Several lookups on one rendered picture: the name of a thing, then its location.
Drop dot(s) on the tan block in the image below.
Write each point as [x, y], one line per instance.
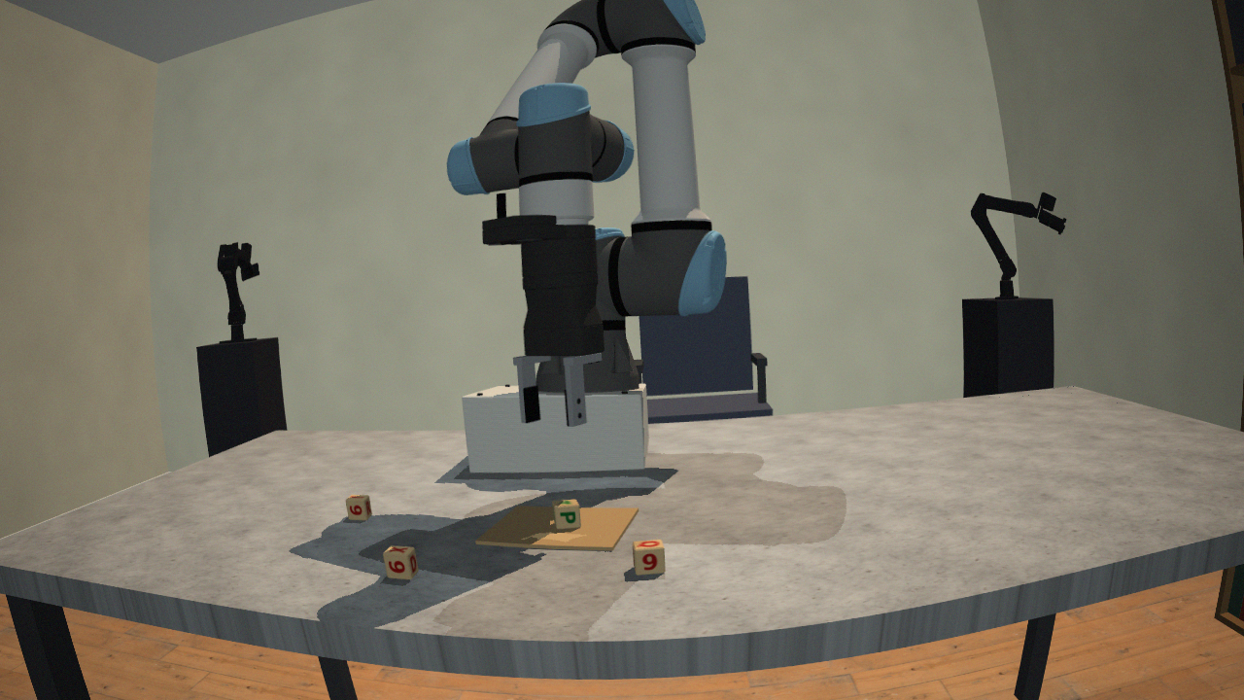
[358, 507]
[566, 514]
[400, 562]
[649, 557]

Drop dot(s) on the tan flat mat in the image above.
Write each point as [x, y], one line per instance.
[533, 527]

